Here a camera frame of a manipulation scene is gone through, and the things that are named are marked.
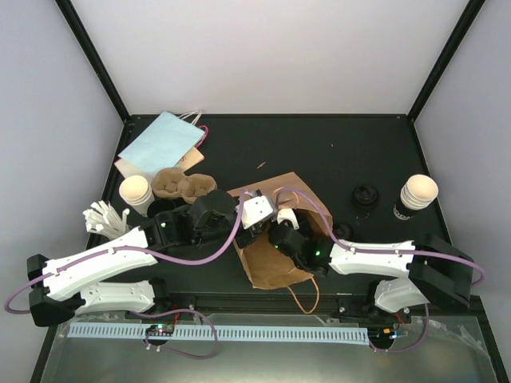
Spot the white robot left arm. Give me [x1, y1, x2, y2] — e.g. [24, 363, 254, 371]
[27, 190, 275, 327]

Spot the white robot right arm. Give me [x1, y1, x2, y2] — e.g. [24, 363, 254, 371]
[268, 218, 473, 322]

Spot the black coffee cup lid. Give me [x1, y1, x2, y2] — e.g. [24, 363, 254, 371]
[332, 223, 354, 240]

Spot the black lid stack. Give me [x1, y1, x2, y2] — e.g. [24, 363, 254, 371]
[352, 184, 379, 209]

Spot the brown pulp cup carrier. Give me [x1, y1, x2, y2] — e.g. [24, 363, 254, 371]
[151, 168, 217, 204]

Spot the small brown paper bag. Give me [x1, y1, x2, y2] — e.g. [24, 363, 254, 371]
[175, 147, 204, 172]

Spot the right paper cup stack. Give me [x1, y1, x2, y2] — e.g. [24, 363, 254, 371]
[393, 174, 438, 221]

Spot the paper cup stack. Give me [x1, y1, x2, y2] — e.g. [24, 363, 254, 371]
[393, 174, 438, 221]
[119, 175, 155, 217]

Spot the left paper cup stack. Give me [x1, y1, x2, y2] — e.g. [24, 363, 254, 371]
[119, 175, 155, 217]

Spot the light blue paper bag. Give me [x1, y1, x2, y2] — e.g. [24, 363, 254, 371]
[119, 112, 204, 176]

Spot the white plastic cutlery bundle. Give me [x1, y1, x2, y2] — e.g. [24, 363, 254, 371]
[82, 200, 130, 240]

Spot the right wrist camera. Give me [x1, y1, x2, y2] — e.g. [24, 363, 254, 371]
[276, 208, 299, 230]

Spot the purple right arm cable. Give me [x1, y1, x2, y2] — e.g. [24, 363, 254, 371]
[274, 188, 487, 356]

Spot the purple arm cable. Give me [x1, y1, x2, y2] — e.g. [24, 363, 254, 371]
[274, 188, 487, 356]
[3, 189, 245, 360]

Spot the black aluminium rail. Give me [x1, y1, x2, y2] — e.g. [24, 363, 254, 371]
[146, 290, 368, 316]

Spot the light blue cable duct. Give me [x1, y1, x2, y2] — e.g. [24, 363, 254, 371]
[67, 322, 369, 345]

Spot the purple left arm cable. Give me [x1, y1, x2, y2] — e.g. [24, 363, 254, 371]
[3, 189, 245, 360]

